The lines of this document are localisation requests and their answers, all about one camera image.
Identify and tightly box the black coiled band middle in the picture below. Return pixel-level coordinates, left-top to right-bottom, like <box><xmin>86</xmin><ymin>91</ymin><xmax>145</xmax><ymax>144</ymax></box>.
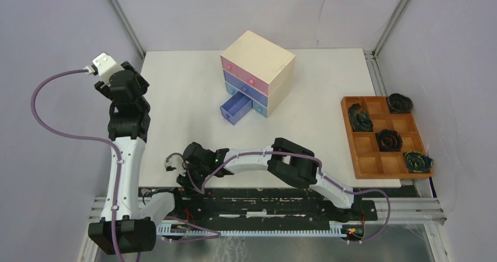
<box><xmin>375</xmin><ymin>129</ymin><xmax>403</xmax><ymax>152</ymax></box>

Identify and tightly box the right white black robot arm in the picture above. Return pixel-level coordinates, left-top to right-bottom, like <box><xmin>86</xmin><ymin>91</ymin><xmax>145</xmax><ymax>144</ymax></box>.
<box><xmin>176</xmin><ymin>137</ymin><xmax>362</xmax><ymax>220</ymax></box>

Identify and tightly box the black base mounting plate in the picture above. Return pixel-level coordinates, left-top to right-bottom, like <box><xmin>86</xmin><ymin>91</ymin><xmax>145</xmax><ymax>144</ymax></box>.
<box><xmin>139</xmin><ymin>185</ymin><xmax>420</xmax><ymax>232</ymax></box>

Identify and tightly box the pastel wooden drawer chest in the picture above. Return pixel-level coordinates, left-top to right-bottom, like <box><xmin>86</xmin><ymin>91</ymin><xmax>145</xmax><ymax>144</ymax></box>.
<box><xmin>220</xmin><ymin>30</ymin><xmax>296</xmax><ymax>118</ymax></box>

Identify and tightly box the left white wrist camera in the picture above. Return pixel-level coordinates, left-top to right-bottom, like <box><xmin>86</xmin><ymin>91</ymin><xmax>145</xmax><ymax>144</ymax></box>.
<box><xmin>84</xmin><ymin>52</ymin><xmax>124</xmax><ymax>86</ymax></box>

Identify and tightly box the black coiled band top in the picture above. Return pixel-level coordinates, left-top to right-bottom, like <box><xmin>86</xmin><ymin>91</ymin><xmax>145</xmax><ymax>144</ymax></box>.
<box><xmin>386</xmin><ymin>93</ymin><xmax>413</xmax><ymax>114</ymax></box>

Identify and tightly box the small purple bottom drawer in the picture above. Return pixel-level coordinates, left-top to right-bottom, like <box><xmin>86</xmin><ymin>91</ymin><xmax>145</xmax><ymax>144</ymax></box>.
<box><xmin>220</xmin><ymin>92</ymin><xmax>253</xmax><ymax>125</ymax></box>

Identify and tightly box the white slotted cable duct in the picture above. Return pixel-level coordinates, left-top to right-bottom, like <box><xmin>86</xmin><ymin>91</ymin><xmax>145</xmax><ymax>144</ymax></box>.
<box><xmin>156</xmin><ymin>220</ymin><xmax>363</xmax><ymax>240</ymax></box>

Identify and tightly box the dark green coiled band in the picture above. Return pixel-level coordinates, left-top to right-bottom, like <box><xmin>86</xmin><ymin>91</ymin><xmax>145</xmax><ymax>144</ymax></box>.
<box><xmin>348</xmin><ymin>103</ymin><xmax>373</xmax><ymax>132</ymax></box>

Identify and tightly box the green yellow coiled band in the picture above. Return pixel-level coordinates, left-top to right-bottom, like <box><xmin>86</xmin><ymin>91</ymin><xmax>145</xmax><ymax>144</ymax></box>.
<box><xmin>403</xmin><ymin>151</ymin><xmax>433</xmax><ymax>173</ymax></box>

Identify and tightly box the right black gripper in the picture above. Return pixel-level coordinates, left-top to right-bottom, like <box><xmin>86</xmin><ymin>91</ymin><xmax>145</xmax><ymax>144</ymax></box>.
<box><xmin>176</xmin><ymin>162</ymin><xmax>210</xmax><ymax>197</ymax></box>

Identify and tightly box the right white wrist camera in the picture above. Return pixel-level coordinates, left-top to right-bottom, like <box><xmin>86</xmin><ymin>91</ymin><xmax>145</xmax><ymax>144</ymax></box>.
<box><xmin>164</xmin><ymin>152</ymin><xmax>185</xmax><ymax>175</ymax></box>

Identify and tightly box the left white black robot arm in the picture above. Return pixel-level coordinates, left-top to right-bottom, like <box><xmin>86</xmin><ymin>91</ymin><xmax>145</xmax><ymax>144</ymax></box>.
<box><xmin>88</xmin><ymin>59</ymin><xmax>185</xmax><ymax>257</ymax></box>

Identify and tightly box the orange wooden compartment tray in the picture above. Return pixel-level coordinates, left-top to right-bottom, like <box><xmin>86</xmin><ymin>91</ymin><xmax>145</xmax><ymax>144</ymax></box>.
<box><xmin>341</xmin><ymin>93</ymin><xmax>434</xmax><ymax>180</ymax></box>

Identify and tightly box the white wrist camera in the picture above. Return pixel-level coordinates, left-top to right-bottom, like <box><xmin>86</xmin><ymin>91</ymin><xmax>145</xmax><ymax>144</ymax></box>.
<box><xmin>84</xmin><ymin>52</ymin><xmax>124</xmax><ymax>86</ymax></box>
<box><xmin>164</xmin><ymin>152</ymin><xmax>185</xmax><ymax>175</ymax></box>

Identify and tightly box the black coiled band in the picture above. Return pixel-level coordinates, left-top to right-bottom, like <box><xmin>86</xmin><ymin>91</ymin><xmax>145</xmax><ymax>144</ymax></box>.
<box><xmin>386</xmin><ymin>93</ymin><xmax>413</xmax><ymax>114</ymax></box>
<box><xmin>375</xmin><ymin>129</ymin><xmax>403</xmax><ymax>152</ymax></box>

